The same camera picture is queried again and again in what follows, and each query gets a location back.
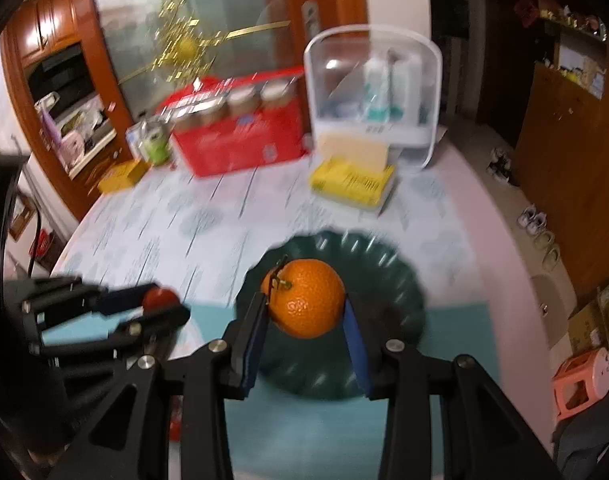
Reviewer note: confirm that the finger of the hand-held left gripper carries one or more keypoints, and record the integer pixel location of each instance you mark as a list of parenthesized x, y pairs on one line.
[(119, 299), (154, 320)]

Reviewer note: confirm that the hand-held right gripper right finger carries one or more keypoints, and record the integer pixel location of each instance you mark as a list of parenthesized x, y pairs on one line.
[(357, 345)]

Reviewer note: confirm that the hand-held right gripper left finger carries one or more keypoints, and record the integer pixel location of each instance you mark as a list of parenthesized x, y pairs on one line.
[(257, 342)]

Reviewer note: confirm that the mandarin with stem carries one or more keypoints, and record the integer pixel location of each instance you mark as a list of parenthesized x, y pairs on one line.
[(309, 300)]

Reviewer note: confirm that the dark green scalloped plate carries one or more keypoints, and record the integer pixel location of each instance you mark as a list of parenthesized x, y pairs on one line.
[(384, 280)]

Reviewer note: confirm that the tree print tablecloth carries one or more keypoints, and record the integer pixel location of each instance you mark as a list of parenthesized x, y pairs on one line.
[(184, 220)]

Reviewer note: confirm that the yellow flat box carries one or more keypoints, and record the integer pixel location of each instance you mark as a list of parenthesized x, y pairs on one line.
[(122, 175)]

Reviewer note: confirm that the small white carton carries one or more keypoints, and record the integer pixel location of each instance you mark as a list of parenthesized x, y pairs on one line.
[(134, 144)]

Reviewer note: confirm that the pink kitchen appliance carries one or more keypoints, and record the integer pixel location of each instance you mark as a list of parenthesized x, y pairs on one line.
[(72, 149)]

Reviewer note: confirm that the clear bottle green label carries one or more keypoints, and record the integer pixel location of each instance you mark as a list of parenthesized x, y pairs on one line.
[(157, 145)]

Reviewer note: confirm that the yellow tissue pack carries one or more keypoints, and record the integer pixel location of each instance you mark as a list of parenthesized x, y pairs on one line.
[(349, 177)]

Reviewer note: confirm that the red paper cup package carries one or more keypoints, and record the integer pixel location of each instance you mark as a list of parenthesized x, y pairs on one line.
[(234, 140)]

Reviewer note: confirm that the white storage box clear lid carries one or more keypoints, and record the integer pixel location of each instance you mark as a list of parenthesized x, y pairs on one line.
[(414, 145)]

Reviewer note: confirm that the pale green slipper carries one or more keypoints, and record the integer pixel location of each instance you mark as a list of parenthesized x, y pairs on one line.
[(552, 257), (545, 240)]

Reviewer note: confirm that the pink plastic stool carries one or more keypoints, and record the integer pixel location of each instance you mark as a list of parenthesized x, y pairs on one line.
[(579, 375)]

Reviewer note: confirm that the black white sneaker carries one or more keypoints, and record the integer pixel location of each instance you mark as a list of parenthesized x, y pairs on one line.
[(503, 172), (499, 157)]

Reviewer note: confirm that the cardboard box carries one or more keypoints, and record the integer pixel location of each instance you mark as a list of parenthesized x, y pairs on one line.
[(584, 330)]

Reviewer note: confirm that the black range hood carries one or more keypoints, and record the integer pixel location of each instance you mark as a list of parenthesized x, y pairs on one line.
[(59, 75)]

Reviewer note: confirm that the dark grey chair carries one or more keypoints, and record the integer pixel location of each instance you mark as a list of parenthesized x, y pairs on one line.
[(584, 450)]

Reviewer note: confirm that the white bottle teal label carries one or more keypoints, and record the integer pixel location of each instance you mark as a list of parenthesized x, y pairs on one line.
[(377, 90)]

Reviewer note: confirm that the brown wooden cabinet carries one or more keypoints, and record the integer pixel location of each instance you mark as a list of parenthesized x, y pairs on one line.
[(559, 160)]

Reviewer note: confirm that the glass door gold ornament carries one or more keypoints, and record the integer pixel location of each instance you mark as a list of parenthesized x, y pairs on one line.
[(134, 25)]

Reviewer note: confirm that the dark wooden door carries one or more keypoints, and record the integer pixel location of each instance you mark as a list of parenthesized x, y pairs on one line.
[(504, 60)]

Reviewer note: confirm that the wooden wall niche frame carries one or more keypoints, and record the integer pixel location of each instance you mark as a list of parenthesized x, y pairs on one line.
[(22, 215)]

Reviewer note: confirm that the wooden kitchen wall cabinet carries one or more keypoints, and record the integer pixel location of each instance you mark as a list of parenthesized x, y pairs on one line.
[(44, 25)]

